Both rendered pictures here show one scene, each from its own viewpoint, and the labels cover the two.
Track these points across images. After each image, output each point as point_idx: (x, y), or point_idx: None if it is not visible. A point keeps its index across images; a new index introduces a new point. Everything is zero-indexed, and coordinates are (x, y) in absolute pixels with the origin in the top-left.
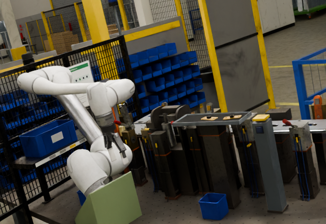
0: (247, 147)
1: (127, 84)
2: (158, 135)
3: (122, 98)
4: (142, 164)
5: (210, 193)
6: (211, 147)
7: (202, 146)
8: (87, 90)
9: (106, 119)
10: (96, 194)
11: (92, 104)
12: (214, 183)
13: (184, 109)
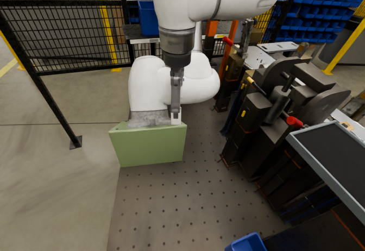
0: None
1: None
2: (255, 106)
3: (231, 11)
4: (238, 87)
5: (259, 239)
6: (328, 239)
7: (307, 169)
8: None
9: (170, 43)
10: (120, 135)
11: None
12: (276, 240)
13: (335, 98)
